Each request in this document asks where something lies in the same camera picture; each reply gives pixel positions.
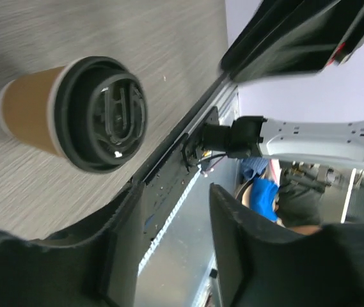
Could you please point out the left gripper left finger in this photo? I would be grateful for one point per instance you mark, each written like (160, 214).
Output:
(91, 263)

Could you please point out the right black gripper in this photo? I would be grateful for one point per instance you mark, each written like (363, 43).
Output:
(295, 37)

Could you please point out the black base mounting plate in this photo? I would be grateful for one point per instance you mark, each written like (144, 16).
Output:
(169, 178)

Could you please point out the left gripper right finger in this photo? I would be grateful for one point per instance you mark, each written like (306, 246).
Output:
(263, 264)

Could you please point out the brown paper coffee cup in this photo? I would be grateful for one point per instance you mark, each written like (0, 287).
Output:
(26, 109)

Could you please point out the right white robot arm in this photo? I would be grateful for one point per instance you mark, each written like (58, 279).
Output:
(324, 143)

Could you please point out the aluminium front rail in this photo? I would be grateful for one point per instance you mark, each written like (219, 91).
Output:
(175, 268)

